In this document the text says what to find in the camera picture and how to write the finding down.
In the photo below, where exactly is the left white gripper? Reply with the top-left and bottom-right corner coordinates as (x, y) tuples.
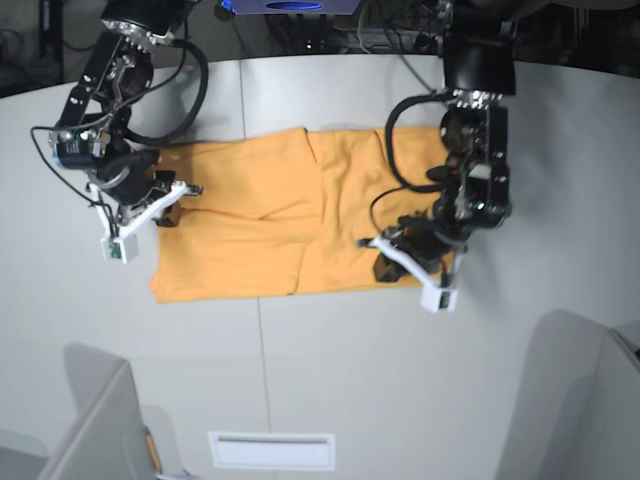
(356, 214), (470, 313)

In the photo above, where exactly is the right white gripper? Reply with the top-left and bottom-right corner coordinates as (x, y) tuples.
(87, 150), (203, 264)

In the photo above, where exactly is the orange yellow T-shirt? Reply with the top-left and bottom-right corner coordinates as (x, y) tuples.
(151, 127), (446, 303)

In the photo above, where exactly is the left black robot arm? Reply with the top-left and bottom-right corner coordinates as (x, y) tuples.
(357, 1), (516, 313)

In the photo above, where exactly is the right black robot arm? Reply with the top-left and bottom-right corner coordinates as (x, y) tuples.
(41, 1), (209, 264)

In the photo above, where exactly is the purple blue device box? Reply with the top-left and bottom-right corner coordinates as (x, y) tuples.
(229, 0), (361, 15)

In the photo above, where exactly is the white table slot plate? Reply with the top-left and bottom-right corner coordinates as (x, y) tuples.
(208, 432), (336, 471)

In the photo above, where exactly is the orange tool in bin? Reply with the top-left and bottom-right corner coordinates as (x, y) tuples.
(145, 433), (163, 473)

